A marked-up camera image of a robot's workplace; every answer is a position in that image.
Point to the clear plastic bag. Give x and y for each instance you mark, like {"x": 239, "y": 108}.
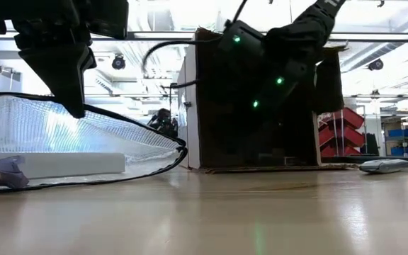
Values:
{"x": 119, "y": 141}

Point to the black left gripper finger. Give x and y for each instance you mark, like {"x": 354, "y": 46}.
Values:
{"x": 62, "y": 74}

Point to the silver ceiling duct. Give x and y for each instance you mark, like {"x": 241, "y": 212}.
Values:
{"x": 384, "y": 49}

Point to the brown ULINE cardboard box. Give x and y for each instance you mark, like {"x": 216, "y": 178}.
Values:
{"x": 331, "y": 85}

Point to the white rectangular block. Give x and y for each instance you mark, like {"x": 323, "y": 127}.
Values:
{"x": 66, "y": 164}

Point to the red storage bin rack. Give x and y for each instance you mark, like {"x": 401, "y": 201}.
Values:
{"x": 349, "y": 136}

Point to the silver utility knife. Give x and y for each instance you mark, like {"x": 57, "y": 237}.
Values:
{"x": 384, "y": 165}

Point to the purple snack packet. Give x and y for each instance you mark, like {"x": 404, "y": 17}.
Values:
{"x": 2, "y": 173}

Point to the dark background equipment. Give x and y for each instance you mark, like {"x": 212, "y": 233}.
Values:
{"x": 163, "y": 122}

